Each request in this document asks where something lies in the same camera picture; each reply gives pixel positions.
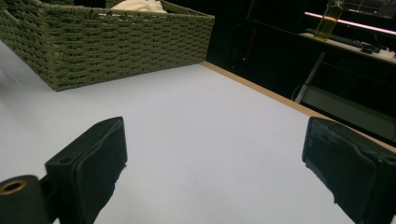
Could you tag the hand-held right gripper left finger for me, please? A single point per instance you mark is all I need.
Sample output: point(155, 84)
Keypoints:
point(90, 161)

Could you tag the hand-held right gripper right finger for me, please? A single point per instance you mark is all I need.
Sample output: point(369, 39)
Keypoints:
point(351, 165)

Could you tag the green woven basket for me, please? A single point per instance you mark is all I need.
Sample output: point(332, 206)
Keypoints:
point(109, 46)

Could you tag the cream baby pants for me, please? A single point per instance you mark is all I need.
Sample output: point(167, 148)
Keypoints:
point(140, 6)

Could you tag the white table board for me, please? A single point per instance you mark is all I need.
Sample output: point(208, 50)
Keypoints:
point(202, 124)

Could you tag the white-legged desk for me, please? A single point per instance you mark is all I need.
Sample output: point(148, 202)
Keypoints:
point(342, 45)

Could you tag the dark keyboard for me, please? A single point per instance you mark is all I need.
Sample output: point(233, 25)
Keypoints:
point(342, 39)

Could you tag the bottle of yellow liquid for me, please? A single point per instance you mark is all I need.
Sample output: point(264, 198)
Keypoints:
point(327, 21)

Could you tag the monitor with pink light strip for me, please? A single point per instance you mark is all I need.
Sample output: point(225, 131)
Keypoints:
point(367, 9)

